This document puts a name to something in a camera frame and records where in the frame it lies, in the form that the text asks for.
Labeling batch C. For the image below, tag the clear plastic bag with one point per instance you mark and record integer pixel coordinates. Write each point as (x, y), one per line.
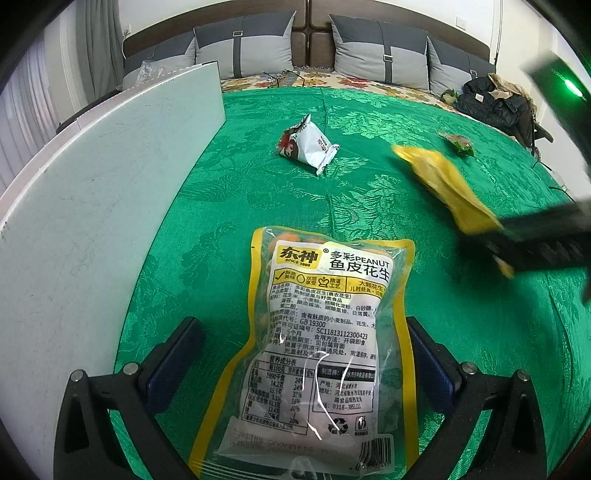
(150, 70)

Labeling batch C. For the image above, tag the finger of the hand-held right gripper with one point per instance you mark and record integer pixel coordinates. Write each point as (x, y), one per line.
(545, 256)
(549, 220)

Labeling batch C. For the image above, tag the yellow-edged clear peanut packet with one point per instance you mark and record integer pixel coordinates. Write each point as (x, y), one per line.
(318, 332)

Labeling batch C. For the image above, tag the yellow snack packet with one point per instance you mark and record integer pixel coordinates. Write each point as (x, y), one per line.
(443, 189)

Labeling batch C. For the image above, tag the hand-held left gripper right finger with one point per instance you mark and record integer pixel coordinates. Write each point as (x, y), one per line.
(431, 369)

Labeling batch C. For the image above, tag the white wall socket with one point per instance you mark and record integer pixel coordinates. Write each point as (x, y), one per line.
(459, 21)

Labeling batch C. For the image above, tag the white and brown snack packet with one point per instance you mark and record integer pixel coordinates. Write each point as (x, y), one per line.
(307, 145)

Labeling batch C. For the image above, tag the small green snack packet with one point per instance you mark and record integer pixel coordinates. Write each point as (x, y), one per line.
(458, 143)

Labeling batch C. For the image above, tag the white sheer curtain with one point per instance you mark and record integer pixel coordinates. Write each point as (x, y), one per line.
(18, 120)

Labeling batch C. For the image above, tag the black jacket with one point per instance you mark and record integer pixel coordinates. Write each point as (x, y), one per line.
(489, 104)

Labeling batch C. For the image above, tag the green cloth bundle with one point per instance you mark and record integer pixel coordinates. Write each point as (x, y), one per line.
(449, 95)

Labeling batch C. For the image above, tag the white cardboard box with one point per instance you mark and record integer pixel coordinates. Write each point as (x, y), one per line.
(101, 198)

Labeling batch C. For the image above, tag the green patterned blanket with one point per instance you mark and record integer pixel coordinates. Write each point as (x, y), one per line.
(258, 198)

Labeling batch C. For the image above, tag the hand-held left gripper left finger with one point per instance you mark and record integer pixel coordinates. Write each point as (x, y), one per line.
(178, 360)

